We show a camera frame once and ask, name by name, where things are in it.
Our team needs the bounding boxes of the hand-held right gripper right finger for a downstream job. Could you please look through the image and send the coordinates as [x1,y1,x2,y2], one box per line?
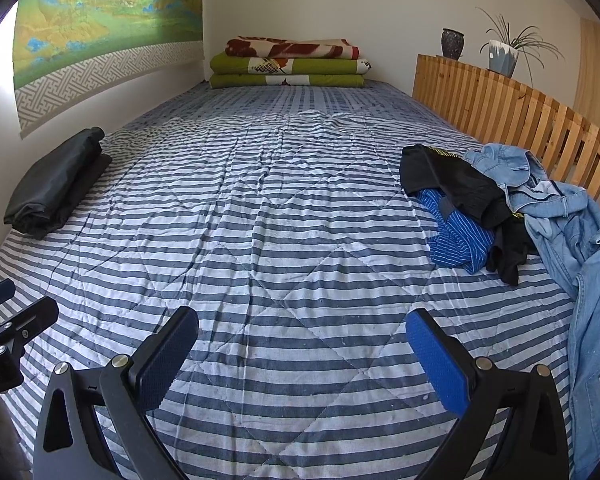
[405,308,571,480]

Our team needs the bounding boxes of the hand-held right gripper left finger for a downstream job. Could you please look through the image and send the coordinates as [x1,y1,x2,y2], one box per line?
[32,305,201,480]

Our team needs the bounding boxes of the black yellow print t-shirt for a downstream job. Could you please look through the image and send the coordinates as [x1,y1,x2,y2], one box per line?
[399,144,538,287]

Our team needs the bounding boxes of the blue striped garment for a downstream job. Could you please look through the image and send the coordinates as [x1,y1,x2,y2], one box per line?
[414,187,503,275]

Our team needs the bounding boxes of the black folded garment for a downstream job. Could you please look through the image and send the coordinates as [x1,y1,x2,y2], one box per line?
[3,127,113,241]

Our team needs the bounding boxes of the blue white striped quilt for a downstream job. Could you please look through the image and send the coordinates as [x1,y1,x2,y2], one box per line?
[0,80,600,480]

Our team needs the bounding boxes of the light blue denim jacket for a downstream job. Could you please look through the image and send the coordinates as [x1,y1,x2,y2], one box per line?
[462,142,600,480]

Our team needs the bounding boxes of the green folded blanket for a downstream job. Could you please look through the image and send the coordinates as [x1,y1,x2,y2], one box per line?
[210,52,373,77]
[209,74,368,90]

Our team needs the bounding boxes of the potted plant in pale pot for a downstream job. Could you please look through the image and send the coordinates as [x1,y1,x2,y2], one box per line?
[475,7,566,88]

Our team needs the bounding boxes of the dark ceramic vase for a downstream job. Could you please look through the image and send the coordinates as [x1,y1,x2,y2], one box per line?
[441,28,466,61]

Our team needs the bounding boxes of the light wooden door panel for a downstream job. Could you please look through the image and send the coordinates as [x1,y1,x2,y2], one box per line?
[577,16,600,133]

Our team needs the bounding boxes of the red and cream folded blanket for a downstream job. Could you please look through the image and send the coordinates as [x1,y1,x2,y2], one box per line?
[224,36,361,60]

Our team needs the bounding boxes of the landscape wall poster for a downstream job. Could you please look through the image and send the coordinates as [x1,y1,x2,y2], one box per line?
[11,0,204,139]

